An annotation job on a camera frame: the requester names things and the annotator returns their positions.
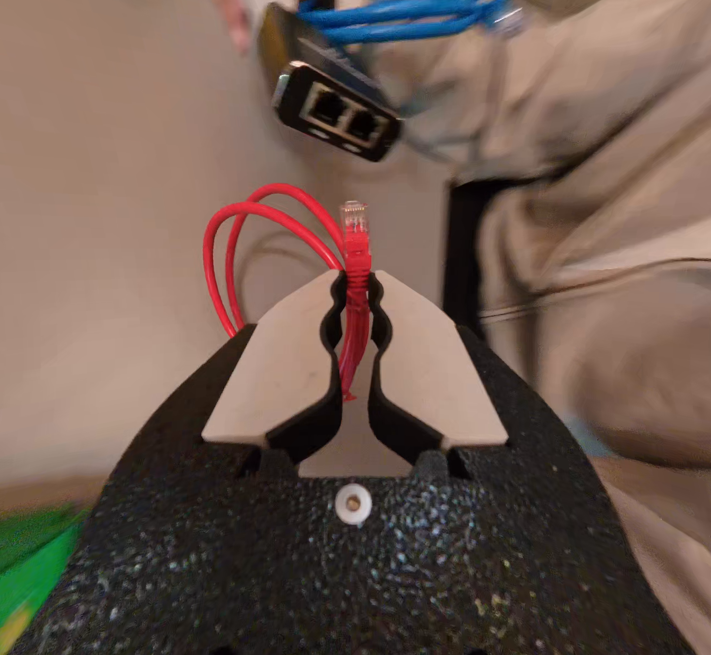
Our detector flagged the green plastic bin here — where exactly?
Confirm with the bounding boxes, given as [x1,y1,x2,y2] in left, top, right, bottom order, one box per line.
[0,502,92,650]

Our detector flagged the black ethernet splitter box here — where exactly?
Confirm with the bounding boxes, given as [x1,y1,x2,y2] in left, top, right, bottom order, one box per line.
[258,2,402,163]

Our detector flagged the red ethernet cable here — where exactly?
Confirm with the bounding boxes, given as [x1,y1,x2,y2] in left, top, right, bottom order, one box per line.
[203,183,374,403]

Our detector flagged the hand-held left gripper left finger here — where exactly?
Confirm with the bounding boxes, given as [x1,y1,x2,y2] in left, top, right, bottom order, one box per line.
[200,270,345,464]

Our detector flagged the blue ethernet cable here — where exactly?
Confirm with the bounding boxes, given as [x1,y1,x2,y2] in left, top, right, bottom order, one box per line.
[297,0,525,47]

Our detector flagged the person's grey sweater torso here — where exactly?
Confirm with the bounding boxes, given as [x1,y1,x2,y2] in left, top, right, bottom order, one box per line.
[378,0,711,655]

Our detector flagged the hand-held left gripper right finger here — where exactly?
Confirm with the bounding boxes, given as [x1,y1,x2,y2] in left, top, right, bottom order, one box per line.
[367,270,511,466]

